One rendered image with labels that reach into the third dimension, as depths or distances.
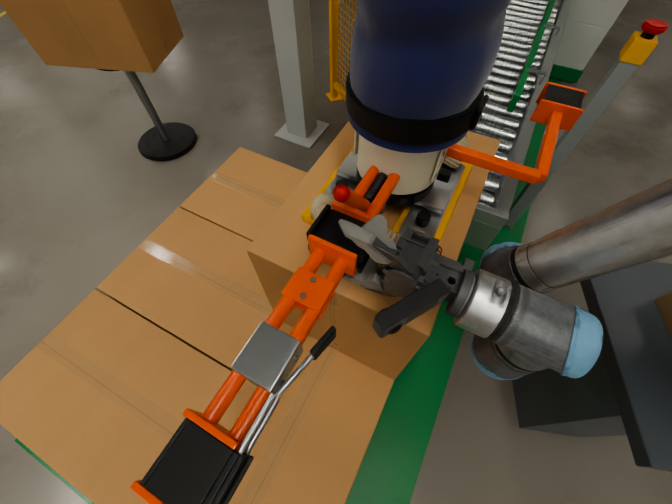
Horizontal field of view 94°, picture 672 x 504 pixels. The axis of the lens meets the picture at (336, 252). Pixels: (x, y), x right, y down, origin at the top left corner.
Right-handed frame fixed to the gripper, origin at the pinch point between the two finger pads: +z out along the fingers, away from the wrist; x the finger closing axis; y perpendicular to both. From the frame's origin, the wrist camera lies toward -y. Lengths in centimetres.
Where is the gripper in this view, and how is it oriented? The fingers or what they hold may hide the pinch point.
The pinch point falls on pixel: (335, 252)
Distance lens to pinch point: 50.1
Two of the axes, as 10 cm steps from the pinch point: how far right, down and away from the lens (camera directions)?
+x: 0.0, -5.3, -8.5
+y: 4.6, -7.5, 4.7
